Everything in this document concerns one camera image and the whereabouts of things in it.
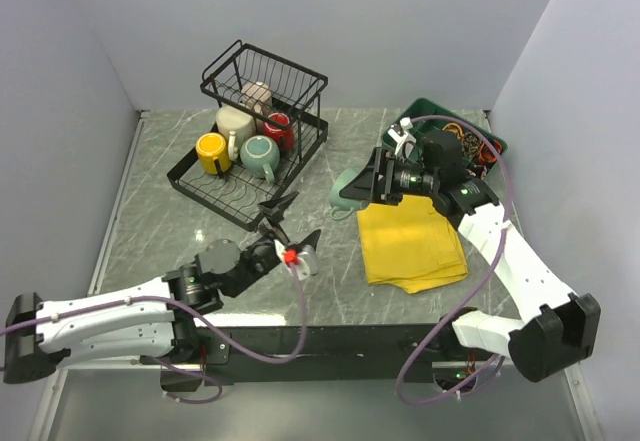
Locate pink mug lilac interior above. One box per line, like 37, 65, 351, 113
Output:
240, 81, 273, 116

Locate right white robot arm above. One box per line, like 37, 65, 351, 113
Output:
340, 130, 601, 382

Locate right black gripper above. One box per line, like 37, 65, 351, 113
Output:
340, 146, 439, 207

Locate speckled blue-green mug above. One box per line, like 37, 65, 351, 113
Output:
240, 135, 280, 184

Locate black front base beam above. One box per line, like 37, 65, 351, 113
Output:
197, 324, 488, 385

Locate yellow folded cloth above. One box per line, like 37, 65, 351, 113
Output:
357, 196, 469, 294

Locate aluminium frame rail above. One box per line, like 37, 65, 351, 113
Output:
87, 110, 149, 296

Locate black wire dish rack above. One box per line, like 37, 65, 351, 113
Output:
167, 40, 328, 231

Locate orange rolled item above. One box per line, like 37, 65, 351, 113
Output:
478, 139, 503, 168

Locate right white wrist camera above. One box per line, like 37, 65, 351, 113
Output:
387, 117, 416, 160

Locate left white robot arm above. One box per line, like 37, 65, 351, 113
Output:
1, 193, 321, 384

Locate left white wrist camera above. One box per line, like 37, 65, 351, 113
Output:
274, 241, 319, 280

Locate brown patterned rolled item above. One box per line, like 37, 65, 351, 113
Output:
462, 132, 483, 160

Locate white mug green interior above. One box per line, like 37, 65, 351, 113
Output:
215, 105, 256, 161

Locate yellow-brown rolled item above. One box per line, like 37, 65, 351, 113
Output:
442, 122, 464, 139

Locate red cup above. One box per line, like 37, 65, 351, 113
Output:
263, 112, 295, 152

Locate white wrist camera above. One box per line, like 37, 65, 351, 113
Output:
387, 117, 416, 160
274, 241, 319, 280

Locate yellow enamel mug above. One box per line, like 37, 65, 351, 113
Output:
195, 132, 232, 175

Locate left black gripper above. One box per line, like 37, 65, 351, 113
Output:
227, 191, 321, 297

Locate small teal cup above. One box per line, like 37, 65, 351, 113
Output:
329, 166, 364, 221

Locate green compartment tray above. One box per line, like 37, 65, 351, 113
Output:
382, 98, 508, 179

